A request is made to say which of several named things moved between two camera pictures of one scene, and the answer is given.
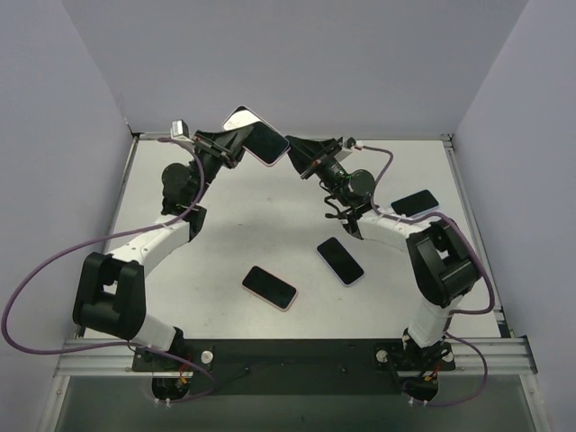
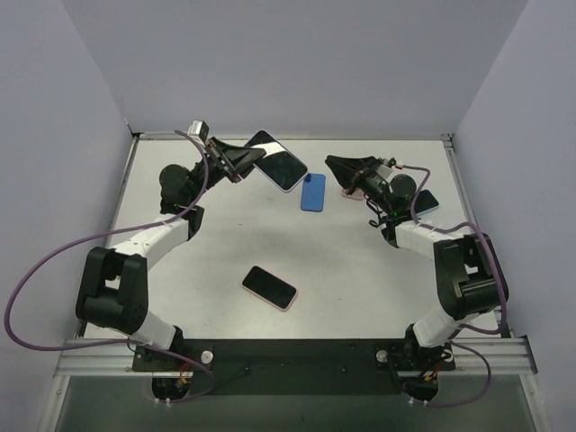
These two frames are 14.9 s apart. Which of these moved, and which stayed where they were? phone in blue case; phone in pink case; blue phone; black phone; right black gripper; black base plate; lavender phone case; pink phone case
Moved: blue phone; pink phone case; lavender phone case; black phone; right black gripper
Stayed: phone in pink case; phone in blue case; black base plate
